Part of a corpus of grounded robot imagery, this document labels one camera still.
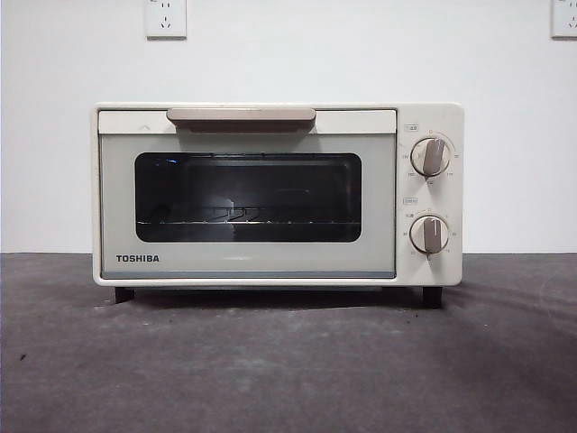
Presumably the white wall socket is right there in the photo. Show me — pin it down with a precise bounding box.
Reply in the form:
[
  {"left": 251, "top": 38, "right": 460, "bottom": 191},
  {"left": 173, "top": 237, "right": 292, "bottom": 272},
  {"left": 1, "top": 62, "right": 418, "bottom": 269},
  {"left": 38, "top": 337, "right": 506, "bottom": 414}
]
[
  {"left": 550, "top": 0, "right": 577, "bottom": 39},
  {"left": 144, "top": 0, "right": 188, "bottom": 39}
]

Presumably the metal wire oven rack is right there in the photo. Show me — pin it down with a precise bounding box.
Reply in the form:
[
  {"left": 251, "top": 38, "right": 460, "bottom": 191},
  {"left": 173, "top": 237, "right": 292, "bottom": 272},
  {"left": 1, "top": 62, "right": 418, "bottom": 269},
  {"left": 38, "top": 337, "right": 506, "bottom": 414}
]
[{"left": 137, "top": 205, "right": 362, "bottom": 226}]

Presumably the cream Toshiba toaster oven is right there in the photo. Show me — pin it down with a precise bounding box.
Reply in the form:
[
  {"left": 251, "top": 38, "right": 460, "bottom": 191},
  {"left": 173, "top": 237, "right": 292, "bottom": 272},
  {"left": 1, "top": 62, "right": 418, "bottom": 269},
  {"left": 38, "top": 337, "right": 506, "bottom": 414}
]
[{"left": 92, "top": 101, "right": 465, "bottom": 310}]

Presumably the beige oven knob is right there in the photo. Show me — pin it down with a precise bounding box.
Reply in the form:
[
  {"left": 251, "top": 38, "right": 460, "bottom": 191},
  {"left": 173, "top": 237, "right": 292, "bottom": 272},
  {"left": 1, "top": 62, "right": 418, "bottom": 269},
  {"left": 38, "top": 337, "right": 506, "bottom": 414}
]
[
  {"left": 408, "top": 215, "right": 451, "bottom": 254},
  {"left": 411, "top": 137, "right": 453, "bottom": 178}
]

